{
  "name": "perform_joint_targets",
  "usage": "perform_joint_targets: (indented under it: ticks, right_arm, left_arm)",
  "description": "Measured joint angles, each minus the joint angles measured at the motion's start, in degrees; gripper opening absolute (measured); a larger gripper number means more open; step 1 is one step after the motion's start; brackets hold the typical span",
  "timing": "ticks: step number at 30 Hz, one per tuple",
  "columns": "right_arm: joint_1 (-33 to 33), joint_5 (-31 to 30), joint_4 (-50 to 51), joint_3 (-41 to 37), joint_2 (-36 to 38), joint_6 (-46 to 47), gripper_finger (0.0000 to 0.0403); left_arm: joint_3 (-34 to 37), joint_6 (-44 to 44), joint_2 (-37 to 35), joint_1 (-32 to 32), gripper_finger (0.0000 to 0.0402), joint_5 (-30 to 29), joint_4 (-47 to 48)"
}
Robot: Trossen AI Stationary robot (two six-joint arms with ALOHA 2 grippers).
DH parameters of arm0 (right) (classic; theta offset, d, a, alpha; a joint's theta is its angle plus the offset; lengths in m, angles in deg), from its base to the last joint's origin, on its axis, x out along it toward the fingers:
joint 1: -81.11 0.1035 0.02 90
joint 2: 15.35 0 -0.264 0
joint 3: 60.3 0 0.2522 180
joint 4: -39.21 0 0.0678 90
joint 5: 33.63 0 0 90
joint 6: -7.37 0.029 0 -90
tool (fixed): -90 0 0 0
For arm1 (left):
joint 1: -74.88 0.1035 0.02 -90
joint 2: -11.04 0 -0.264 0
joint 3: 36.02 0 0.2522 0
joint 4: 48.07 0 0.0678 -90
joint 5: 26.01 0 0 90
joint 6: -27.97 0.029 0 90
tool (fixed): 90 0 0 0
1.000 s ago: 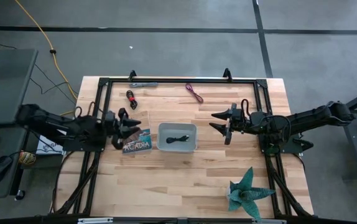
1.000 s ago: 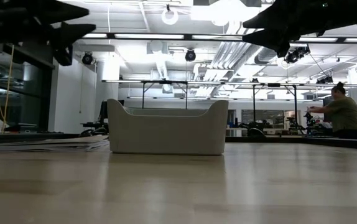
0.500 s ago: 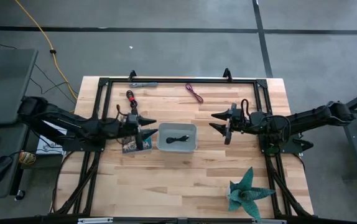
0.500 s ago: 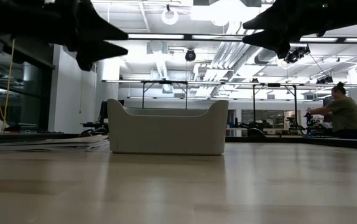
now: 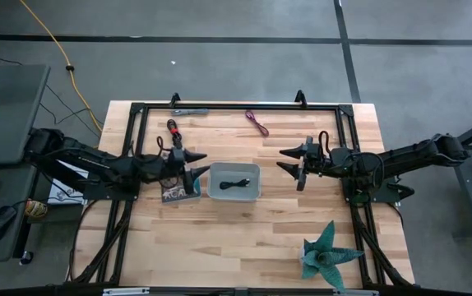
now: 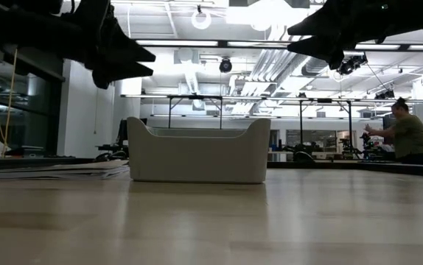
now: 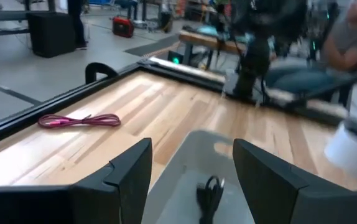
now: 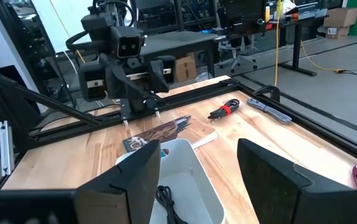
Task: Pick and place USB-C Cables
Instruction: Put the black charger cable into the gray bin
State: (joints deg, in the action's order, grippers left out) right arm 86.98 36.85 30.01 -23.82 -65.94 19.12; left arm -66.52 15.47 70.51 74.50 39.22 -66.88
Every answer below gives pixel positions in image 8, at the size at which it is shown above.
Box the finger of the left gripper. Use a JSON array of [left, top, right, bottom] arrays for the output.
[[141, 58, 171, 119], [104, 63, 144, 128]]

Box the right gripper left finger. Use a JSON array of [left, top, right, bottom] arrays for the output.
[[0, 139, 162, 224]]

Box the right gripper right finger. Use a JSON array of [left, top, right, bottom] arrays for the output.
[[236, 138, 357, 224]]

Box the plain black USB-C cable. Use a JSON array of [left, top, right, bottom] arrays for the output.
[[154, 185, 189, 224]]

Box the black cable with red tie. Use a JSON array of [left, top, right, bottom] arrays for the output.
[[207, 98, 241, 121]]

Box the grey desk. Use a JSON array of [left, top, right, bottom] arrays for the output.
[[140, 30, 222, 79]]

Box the Acadia picture book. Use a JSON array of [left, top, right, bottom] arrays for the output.
[[122, 114, 219, 154]]

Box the black equipment rack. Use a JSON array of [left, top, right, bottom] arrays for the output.
[[0, 0, 77, 104]]

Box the grey office chair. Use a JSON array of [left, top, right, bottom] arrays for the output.
[[218, 33, 259, 74]]

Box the grey plastic bin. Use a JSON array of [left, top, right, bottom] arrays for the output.
[[115, 138, 226, 224]]

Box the silver aluminium bar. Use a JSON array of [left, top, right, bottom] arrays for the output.
[[0, 120, 16, 177]]

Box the black standing desk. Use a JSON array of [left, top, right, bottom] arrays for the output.
[[228, 13, 330, 78]]

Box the small labelled cardboard box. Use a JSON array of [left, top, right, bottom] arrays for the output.
[[325, 26, 351, 40]]

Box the large brown cardboard box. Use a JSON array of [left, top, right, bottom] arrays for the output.
[[322, 7, 357, 29]]

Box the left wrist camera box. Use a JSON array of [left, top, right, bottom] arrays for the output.
[[111, 26, 145, 60]]

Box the black aluminium table frame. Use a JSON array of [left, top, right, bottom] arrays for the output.
[[0, 51, 357, 191]]

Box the grey braided cable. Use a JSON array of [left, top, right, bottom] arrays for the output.
[[246, 97, 294, 125]]

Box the yellow extension cord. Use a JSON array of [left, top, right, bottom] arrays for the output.
[[272, 0, 284, 87]]

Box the yellow cord with plug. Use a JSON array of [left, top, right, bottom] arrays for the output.
[[299, 39, 346, 75]]

